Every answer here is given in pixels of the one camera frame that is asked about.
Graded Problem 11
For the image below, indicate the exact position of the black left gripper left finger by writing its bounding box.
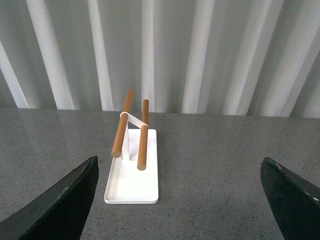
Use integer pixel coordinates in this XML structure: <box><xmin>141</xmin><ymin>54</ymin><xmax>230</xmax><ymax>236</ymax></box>
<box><xmin>0</xmin><ymin>156</ymin><xmax>99</xmax><ymax>240</ymax></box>

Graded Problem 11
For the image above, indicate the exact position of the white towel rack stand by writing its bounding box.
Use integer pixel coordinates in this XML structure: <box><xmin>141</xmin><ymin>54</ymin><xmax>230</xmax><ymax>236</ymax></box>
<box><xmin>104</xmin><ymin>89</ymin><xmax>159</xmax><ymax>205</ymax></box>

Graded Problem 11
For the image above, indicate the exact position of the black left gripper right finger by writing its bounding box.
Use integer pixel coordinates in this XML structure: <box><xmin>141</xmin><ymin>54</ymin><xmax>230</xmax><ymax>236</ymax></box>
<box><xmin>260</xmin><ymin>157</ymin><xmax>320</xmax><ymax>240</ymax></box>

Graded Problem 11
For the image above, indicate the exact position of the white pleated curtain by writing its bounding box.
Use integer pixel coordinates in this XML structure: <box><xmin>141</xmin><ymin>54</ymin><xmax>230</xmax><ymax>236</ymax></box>
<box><xmin>0</xmin><ymin>0</ymin><xmax>320</xmax><ymax>118</ymax></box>

